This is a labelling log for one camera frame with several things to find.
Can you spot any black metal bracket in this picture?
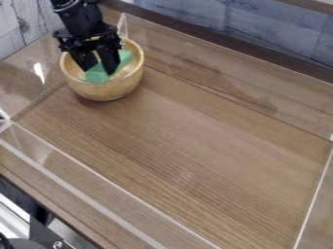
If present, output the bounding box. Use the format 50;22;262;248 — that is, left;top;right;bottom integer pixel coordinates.
28;217;77;249

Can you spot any wooden bowl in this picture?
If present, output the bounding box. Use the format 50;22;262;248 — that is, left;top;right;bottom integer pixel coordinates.
60;36;145;101

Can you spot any black cable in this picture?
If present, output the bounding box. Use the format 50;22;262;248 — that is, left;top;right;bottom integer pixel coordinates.
0;233;11;249

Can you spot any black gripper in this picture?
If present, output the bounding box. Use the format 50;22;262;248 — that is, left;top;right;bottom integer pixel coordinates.
51;0;121;75

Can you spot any clear acrylic enclosure wall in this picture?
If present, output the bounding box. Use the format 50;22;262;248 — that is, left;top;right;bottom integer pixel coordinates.
0;17;333;249

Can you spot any green rectangular block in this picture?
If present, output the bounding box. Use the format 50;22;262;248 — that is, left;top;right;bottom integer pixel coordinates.
85;50;134;84

